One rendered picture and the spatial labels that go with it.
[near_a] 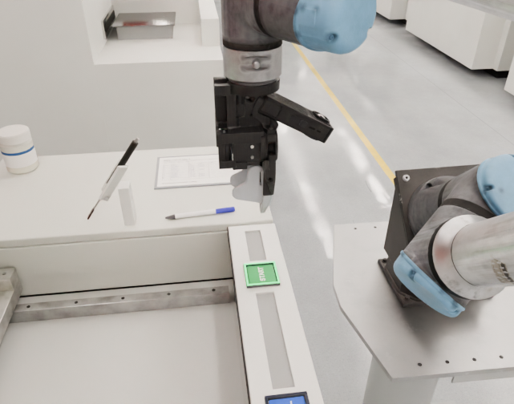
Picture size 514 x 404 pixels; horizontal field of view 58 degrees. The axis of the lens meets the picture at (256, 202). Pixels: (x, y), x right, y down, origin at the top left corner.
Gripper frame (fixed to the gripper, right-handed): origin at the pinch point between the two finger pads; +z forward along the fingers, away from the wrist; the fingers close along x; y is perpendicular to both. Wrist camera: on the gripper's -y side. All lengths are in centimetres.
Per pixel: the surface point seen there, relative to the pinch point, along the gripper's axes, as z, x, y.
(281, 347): 15.1, 15.1, -0.1
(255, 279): 14.2, 1.2, 2.0
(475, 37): 73, -368, -256
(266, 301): 15.1, 5.8, 0.7
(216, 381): 28.7, 9.8, 9.7
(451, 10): 60, -424, -255
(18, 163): 11, -40, 51
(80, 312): 27.3, -8.0, 34.8
